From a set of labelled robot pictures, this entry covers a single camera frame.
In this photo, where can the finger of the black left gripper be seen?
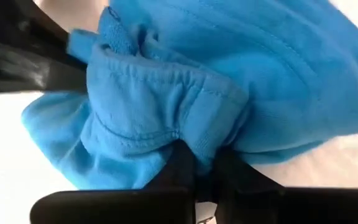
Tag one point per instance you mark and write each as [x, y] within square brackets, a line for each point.
[26, 28]
[17, 71]

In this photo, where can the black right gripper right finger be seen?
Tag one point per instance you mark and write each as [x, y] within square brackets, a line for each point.
[291, 207]

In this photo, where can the blue garment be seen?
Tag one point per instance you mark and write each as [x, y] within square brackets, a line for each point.
[228, 77]

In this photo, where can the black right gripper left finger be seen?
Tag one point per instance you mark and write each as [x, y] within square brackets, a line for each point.
[120, 207]

